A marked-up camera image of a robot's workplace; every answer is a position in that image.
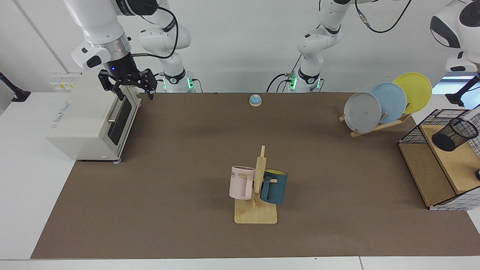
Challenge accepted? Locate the black mesh pen holder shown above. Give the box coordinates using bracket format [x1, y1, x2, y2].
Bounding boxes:
[431, 118, 479, 152]

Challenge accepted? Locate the pale toaster oven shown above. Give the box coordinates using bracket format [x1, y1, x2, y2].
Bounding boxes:
[46, 71, 142, 164]

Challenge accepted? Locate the black clamp stand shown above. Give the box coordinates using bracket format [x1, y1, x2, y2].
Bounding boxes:
[0, 71, 31, 102]
[445, 72, 480, 106]

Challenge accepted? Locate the brown table cloth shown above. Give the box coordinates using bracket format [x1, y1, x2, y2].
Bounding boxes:
[31, 93, 480, 259]

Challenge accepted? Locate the pink cup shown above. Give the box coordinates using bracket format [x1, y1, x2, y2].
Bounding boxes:
[229, 166, 257, 200]

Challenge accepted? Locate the dark teal cup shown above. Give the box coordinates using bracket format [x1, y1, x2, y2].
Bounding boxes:
[259, 169, 288, 205]

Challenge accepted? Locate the wooden cup stand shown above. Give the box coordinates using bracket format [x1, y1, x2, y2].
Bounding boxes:
[234, 145, 278, 224]

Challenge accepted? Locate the grey plate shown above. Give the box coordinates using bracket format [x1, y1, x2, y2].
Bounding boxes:
[343, 92, 382, 134]

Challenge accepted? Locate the wooden plate rack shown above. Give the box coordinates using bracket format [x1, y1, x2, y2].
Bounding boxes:
[339, 103, 412, 138]

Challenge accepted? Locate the light blue plate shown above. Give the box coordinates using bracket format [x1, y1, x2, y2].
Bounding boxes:
[369, 82, 407, 124]

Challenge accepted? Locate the yellow plate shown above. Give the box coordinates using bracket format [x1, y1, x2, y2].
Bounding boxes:
[393, 72, 432, 115]

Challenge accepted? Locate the white wall socket box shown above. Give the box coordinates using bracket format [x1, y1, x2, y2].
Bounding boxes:
[50, 72, 82, 91]

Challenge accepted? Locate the black power cable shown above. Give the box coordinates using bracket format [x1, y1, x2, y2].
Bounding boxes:
[266, 54, 303, 93]
[152, 73, 203, 93]

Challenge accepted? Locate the wire basket with wooden floor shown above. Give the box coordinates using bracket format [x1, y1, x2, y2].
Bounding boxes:
[397, 109, 480, 211]

